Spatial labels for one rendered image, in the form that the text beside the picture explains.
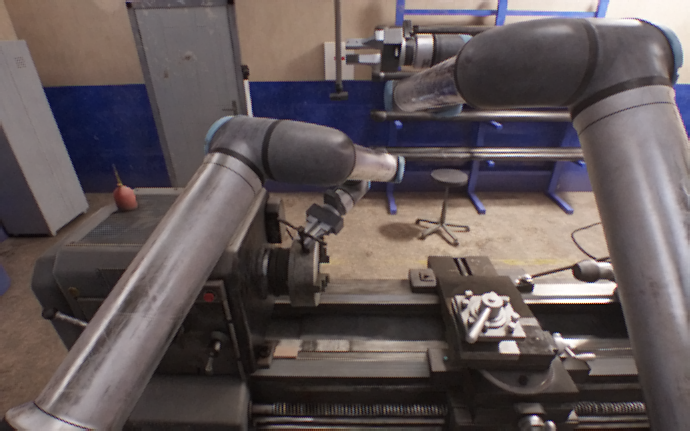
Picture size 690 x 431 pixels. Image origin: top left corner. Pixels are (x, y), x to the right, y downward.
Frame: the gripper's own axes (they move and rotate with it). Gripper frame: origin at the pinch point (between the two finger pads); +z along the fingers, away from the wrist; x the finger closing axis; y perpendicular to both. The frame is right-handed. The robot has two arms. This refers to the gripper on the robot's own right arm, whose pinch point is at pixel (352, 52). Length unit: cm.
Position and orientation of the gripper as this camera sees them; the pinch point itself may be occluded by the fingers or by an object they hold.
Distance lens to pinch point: 107.8
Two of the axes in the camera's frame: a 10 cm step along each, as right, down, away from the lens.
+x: 0.2, 2.1, 9.8
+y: 0.0, 9.8, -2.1
